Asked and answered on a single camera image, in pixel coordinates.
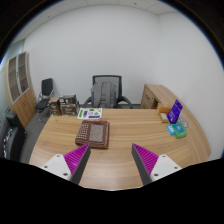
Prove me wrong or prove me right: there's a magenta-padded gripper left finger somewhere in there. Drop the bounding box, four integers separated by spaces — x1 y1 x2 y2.
39 143 92 185

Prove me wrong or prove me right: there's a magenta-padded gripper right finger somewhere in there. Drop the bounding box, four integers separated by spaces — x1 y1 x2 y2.
130 143 183 187

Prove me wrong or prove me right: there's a brown patterned towel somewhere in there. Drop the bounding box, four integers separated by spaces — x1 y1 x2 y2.
74 119 111 150

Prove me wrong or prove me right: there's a blue packet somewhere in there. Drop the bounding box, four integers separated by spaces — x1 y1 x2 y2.
166 124 176 136

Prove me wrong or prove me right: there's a green packet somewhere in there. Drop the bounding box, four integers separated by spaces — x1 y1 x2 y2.
172 122 188 140

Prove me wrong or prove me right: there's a small orange box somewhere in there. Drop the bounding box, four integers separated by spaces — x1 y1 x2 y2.
159 112 170 124

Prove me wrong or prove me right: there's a black floor unit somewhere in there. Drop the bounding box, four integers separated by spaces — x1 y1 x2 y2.
0 111 28 161

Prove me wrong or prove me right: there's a purple box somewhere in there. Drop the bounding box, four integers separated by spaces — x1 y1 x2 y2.
166 99 184 125

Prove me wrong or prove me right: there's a large dark brown box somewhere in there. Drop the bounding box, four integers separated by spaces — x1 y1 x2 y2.
59 103 81 117

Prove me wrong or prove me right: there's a tall brown coffee box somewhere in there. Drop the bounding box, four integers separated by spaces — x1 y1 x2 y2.
48 96 62 117

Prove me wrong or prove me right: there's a white sticker sheet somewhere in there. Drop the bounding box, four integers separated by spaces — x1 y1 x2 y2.
76 107 104 120

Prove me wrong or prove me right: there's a wooden drawer cabinet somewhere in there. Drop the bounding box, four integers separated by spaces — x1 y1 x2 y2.
139 83 168 110

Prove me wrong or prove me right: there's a wooden glass-door cabinet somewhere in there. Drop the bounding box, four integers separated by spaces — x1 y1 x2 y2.
3 50 37 129

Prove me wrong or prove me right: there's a grey backpack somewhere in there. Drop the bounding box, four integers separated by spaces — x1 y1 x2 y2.
90 81 118 109

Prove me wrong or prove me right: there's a black mesh office chair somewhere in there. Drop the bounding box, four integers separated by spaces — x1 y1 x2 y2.
82 74 134 109

